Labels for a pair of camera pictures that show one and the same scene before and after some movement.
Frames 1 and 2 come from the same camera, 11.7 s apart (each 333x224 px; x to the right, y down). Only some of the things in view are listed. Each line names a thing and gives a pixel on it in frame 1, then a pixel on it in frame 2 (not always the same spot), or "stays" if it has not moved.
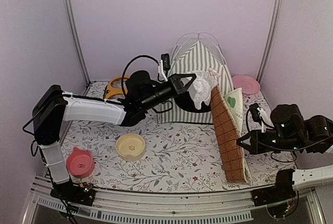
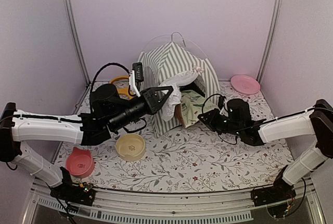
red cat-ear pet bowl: [80, 163] stays
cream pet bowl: [130, 147] stays
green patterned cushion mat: [227, 112] → [193, 104]
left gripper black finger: [178, 84] → [155, 100]
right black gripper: [256, 147] → [211, 119]
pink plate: [248, 85] stays
